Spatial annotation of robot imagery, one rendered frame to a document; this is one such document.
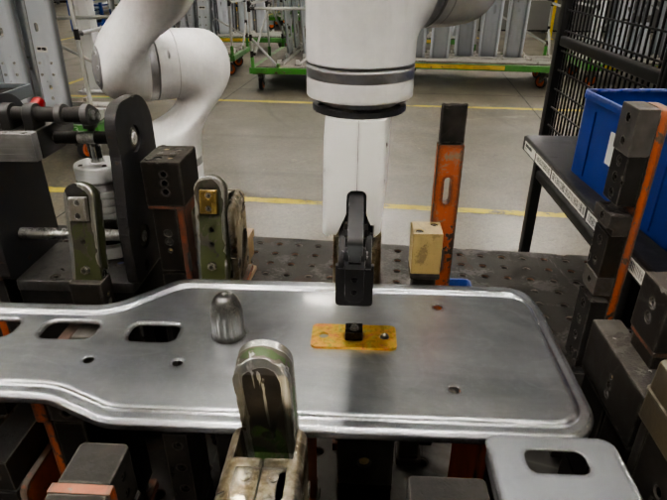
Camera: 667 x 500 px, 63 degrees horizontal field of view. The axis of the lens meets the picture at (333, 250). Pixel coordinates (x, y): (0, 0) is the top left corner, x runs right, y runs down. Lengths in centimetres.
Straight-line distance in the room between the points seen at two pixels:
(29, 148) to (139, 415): 37
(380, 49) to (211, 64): 65
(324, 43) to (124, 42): 60
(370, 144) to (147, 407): 28
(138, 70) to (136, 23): 8
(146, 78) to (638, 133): 74
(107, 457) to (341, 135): 31
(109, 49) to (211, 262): 45
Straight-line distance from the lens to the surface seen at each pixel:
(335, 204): 43
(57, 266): 84
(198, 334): 57
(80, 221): 71
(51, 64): 501
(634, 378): 57
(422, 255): 63
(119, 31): 98
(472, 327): 58
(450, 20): 47
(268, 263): 132
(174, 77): 102
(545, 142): 114
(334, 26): 41
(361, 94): 41
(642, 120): 67
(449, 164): 63
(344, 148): 42
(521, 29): 764
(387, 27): 41
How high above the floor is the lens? 133
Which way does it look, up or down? 27 degrees down
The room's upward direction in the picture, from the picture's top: straight up
